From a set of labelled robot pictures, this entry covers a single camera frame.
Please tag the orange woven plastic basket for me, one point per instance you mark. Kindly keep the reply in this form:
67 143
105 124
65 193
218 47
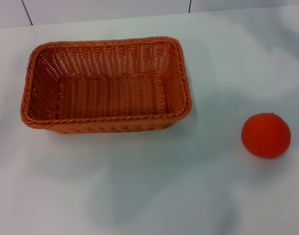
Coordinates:
110 98

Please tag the orange round fruit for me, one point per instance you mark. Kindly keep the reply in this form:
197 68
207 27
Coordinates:
265 135

